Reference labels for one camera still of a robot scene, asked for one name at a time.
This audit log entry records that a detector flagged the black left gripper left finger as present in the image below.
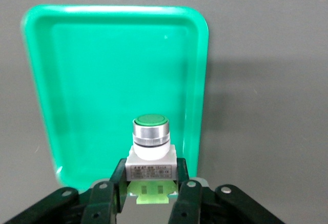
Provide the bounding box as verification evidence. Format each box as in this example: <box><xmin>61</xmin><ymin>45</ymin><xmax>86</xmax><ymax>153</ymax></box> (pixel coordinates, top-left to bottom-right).
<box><xmin>4</xmin><ymin>158</ymin><xmax>128</xmax><ymax>224</ymax></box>

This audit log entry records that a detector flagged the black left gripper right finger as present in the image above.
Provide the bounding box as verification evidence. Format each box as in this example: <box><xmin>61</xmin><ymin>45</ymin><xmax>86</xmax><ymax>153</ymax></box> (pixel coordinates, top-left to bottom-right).
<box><xmin>168</xmin><ymin>158</ymin><xmax>283</xmax><ymax>224</ymax></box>

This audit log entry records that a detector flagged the green push button switch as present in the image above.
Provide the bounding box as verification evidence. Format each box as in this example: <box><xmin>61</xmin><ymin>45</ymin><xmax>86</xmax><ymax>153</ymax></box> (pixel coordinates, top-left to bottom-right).
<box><xmin>125</xmin><ymin>113</ymin><xmax>179</xmax><ymax>206</ymax></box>

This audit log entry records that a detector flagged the green plastic tray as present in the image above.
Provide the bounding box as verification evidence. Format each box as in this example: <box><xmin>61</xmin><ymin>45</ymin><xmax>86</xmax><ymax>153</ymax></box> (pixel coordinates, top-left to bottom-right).
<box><xmin>20</xmin><ymin>4</ymin><xmax>211</xmax><ymax>193</ymax></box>

